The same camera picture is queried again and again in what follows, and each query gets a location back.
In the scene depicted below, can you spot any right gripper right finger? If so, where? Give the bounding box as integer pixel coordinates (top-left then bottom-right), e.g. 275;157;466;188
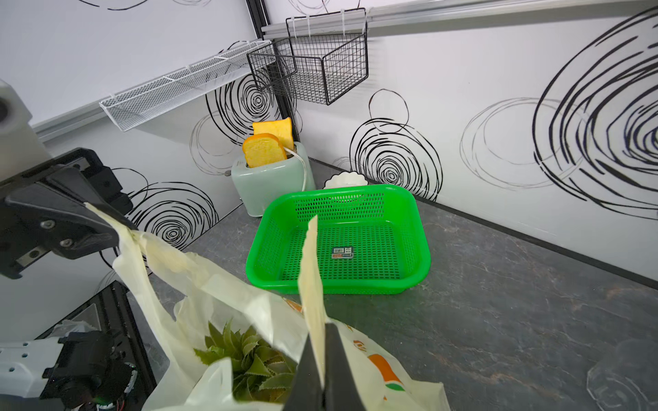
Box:
324;323;366;411

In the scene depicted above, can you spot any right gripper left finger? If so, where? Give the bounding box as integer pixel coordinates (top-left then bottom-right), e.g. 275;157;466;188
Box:
282;337;324;411

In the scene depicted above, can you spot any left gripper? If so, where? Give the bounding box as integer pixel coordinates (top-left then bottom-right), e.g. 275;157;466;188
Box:
0;147;137;281

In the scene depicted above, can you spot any green-brown pineapple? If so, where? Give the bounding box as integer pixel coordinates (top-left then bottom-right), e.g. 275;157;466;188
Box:
195;322;297;404

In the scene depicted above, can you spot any yellow printed plastic bag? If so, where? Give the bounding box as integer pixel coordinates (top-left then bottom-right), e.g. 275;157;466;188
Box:
106;217;449;410

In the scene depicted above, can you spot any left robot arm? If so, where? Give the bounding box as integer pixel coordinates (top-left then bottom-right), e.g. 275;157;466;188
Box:
1;148;138;410

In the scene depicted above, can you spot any barcode label sticker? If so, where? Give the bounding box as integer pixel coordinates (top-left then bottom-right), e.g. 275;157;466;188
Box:
332;247;354;260

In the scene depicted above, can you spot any green plastic basket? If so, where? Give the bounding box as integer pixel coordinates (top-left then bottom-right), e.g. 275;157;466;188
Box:
245;184;431;295

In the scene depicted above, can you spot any mint green toaster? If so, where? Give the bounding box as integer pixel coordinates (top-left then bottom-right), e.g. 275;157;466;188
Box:
231;142;316;217

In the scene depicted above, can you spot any white scalloped dish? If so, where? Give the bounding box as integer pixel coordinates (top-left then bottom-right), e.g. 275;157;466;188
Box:
324;172;368;189

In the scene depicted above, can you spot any front toast slice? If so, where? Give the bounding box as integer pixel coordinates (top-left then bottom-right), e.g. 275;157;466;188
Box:
242;133;287;168

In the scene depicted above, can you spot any toast slice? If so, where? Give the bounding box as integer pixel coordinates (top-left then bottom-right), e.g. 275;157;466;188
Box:
253;117;295;150
242;133;287;168

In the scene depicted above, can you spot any rear toast slice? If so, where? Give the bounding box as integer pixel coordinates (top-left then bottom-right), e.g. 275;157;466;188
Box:
253;117;295;150

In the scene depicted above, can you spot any white mesh wall shelf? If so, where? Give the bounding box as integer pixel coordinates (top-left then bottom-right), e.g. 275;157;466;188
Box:
99;40;272;132

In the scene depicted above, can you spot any black wire wall basket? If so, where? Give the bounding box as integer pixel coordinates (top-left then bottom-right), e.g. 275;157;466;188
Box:
248;8;369;105

